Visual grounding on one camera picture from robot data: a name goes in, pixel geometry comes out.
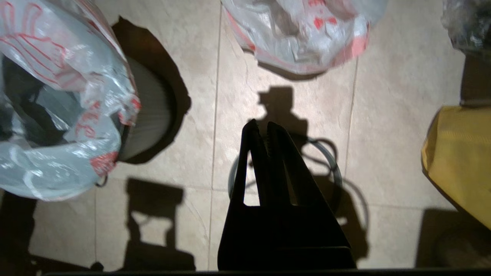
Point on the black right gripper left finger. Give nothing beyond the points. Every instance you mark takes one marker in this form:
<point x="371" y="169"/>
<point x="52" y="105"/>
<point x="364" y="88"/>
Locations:
<point x="245" y="237"/>

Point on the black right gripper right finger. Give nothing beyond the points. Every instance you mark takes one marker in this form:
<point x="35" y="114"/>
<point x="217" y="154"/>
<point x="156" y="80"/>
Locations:
<point x="310" y="237"/>

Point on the black trash bin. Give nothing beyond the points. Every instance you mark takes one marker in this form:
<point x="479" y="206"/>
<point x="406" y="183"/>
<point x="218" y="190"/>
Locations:
<point x="153" y="111"/>

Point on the red-printed plastic bag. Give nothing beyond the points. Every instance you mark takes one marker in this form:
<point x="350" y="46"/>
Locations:
<point x="57" y="161"/>

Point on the red-printed bag holding bottles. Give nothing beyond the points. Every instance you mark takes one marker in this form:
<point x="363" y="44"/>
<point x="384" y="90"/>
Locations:
<point x="307" y="34"/>

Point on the yellow fabric tote bag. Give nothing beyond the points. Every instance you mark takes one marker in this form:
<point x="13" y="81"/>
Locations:
<point x="460" y="165"/>

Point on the crumpled clear plastic wrap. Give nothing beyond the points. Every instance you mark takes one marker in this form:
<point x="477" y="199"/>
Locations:
<point x="468" y="23"/>

